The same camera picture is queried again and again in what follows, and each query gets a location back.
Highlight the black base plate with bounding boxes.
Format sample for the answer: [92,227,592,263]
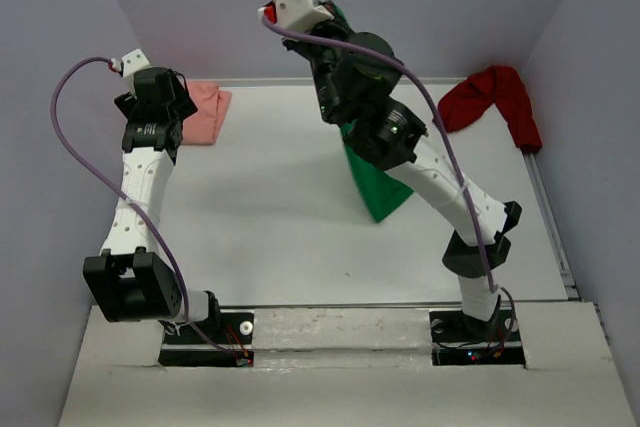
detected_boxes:
[158,309,255,368]
[429,309,526,367]

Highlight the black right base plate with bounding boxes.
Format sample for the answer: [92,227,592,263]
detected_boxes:
[429,309,526,367]

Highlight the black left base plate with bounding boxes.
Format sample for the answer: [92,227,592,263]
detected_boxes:
[158,309,255,368]

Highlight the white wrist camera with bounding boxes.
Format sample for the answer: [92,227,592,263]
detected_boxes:
[258,0,335,33]
[107,49,151,96]

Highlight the green t-shirt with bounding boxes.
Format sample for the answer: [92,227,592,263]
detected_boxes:
[331,2,416,224]

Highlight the folded pink t-shirt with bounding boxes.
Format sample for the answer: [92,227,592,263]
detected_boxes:
[183,80,232,146]

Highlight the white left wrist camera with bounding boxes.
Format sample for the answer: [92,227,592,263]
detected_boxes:
[107,49,151,96]

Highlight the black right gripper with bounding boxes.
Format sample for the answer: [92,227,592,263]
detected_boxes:
[285,0,361,124]

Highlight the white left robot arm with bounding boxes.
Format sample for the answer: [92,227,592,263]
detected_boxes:
[83,66,222,342]

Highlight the red t-shirt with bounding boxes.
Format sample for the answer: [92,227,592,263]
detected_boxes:
[438,65,543,153]

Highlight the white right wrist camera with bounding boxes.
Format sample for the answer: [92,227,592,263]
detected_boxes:
[258,0,335,33]

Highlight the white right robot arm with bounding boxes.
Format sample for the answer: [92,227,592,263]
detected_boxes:
[273,0,522,341]

